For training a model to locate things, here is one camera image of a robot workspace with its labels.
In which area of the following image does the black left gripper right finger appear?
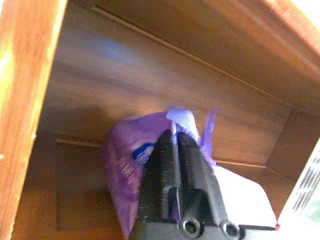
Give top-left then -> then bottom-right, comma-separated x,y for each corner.
177,131 -> 230,224

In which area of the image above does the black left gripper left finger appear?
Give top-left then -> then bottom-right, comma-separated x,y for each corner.
138,129 -> 180,221

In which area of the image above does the wooden cabinet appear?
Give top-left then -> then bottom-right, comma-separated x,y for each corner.
0,0 -> 320,240

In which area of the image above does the ribbed clear sliding door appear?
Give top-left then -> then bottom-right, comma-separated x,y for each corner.
277,142 -> 320,226

